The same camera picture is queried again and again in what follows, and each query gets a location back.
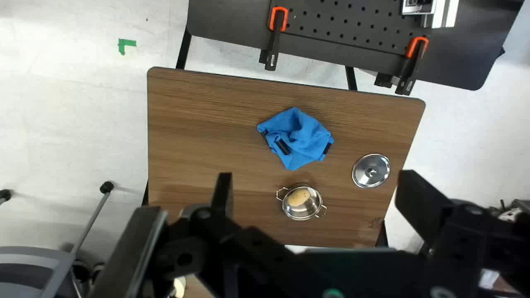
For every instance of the small silver pot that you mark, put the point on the small silver pot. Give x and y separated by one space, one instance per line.
299 202

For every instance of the blue cloth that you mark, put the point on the blue cloth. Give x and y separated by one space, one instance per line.
295 137

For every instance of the wooden side table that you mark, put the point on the wooden side table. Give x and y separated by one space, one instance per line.
202 124

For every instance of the green tape mark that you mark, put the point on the green tape mark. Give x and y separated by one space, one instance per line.
124 45

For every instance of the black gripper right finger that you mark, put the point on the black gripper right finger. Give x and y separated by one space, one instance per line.
462 240

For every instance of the black perforated board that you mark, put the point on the black perforated board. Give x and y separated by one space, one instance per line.
366 33

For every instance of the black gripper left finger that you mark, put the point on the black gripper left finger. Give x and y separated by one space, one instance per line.
227 260

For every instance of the orange black clamp near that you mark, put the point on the orange black clamp near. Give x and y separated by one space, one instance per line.
276 26

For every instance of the silver pot lid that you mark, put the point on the silver pot lid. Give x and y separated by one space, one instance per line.
369 170

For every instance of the orange black clamp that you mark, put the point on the orange black clamp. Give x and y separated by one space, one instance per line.
405 78
276 26

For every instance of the orange black clamp far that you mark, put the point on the orange black clamp far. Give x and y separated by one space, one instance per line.
405 78

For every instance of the aluminium bracket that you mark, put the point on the aluminium bracket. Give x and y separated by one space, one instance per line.
432 13

